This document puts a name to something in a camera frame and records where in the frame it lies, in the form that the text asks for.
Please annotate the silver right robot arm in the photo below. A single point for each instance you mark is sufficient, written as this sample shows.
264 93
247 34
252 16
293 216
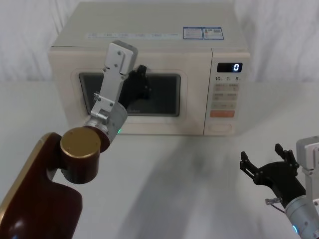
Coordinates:
300 214

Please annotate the blue bordered white sticker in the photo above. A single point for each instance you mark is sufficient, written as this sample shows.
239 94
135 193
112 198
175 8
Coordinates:
212 32
192 33

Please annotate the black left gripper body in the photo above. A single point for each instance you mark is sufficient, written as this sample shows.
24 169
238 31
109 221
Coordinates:
133 92

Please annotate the cream microwave oven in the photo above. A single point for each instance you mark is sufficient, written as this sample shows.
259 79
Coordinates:
159 49

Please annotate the white table cloth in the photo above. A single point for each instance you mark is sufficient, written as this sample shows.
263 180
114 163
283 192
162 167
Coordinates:
162 186

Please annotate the brown and gold left arm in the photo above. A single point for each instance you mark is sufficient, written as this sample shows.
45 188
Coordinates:
37 199

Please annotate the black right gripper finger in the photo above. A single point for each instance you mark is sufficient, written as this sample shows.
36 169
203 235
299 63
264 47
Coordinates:
249 166
287 155

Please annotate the white curtain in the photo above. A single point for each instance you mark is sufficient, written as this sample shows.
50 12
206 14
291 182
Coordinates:
25 37

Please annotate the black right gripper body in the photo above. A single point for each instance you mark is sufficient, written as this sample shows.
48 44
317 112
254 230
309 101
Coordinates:
279 176

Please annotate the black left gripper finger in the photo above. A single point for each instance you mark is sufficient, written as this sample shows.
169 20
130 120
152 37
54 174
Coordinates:
136 72
147 82

